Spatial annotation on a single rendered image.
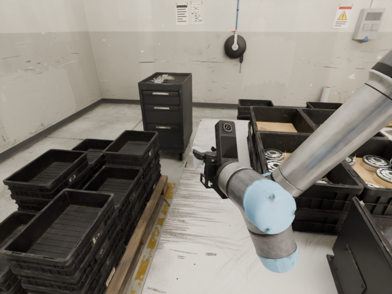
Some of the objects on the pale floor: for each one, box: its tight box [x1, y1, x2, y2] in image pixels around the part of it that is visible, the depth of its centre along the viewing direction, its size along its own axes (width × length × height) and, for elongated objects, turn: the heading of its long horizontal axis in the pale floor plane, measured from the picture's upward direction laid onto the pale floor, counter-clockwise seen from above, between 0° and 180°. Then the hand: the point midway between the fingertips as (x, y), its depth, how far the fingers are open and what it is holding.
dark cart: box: [138, 72, 193, 160], centre depth 261 cm, size 60×45×90 cm
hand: (203, 147), depth 66 cm, fingers open, 5 cm apart
